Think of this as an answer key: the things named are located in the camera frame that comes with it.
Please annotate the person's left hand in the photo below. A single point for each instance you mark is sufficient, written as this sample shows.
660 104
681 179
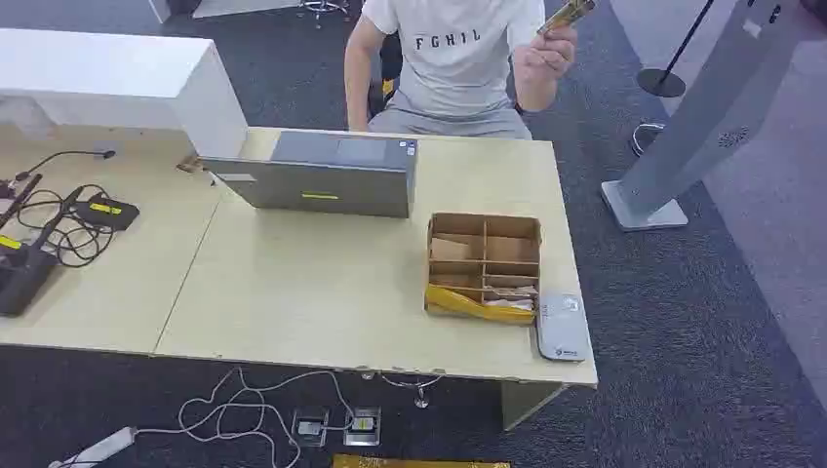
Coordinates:
546 55

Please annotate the gold card stack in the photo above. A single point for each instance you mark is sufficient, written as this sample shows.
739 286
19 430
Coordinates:
566 13

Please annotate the person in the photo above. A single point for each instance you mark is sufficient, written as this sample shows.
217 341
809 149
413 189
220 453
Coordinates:
452 64

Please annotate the black chair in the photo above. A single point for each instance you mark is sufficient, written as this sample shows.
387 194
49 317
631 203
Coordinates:
389 61

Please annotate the grey kiosk stand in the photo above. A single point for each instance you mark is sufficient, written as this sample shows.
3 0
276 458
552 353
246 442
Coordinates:
704 110

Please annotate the wooden compartment box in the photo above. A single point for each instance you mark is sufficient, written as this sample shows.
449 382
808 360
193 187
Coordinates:
481 265

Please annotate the metal chair base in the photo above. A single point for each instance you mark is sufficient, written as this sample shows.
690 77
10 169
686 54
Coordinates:
323 6

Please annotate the white cards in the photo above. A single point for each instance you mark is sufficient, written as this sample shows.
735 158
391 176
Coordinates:
513 296

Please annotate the grey laptop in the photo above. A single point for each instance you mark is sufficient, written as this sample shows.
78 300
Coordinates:
323 184

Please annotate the yellow strip on box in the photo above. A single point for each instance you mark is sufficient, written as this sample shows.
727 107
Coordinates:
465 307

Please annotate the pale grey flat device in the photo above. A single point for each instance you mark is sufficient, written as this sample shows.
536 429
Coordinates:
562 329

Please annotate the pale desk leg panel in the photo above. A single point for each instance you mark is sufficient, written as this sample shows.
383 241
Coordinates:
523 404

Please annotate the floor socket with yellow plug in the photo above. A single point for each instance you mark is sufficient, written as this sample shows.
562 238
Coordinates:
362 426

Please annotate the yellow floor sheet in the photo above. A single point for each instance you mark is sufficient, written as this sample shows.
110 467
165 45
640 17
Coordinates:
420 462

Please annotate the floor socket with grey plug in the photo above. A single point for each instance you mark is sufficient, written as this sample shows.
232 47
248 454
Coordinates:
310 427

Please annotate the white cabinet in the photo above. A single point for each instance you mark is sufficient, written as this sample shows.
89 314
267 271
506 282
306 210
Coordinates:
97 77

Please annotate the black adapter with yellow label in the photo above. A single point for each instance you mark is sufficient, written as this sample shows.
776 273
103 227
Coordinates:
106 214

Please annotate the black gooseneck microphone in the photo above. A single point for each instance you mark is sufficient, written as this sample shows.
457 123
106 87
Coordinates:
64 154

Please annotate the black router with antennas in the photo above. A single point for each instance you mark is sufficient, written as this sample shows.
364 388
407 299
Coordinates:
26 278

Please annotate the white power strip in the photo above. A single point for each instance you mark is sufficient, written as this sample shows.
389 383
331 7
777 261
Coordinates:
97 447

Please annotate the black stanchion post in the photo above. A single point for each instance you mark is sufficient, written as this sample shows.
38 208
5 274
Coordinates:
660 82

